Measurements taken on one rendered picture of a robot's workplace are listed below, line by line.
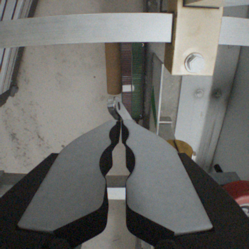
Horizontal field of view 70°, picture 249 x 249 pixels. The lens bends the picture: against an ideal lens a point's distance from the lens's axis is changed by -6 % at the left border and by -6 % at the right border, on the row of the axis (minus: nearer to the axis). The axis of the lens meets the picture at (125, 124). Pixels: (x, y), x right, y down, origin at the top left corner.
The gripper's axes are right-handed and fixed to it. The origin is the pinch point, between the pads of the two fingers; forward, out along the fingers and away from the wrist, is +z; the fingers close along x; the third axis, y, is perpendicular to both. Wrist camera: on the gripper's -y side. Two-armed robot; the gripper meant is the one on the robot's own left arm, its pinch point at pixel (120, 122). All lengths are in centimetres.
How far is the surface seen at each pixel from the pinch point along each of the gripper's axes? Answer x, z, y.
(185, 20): 6.4, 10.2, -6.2
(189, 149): 9.8, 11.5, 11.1
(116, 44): -5, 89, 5
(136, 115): 2.6, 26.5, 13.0
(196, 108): 19.1, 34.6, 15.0
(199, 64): 8.1, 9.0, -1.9
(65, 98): -37, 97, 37
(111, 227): -16, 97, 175
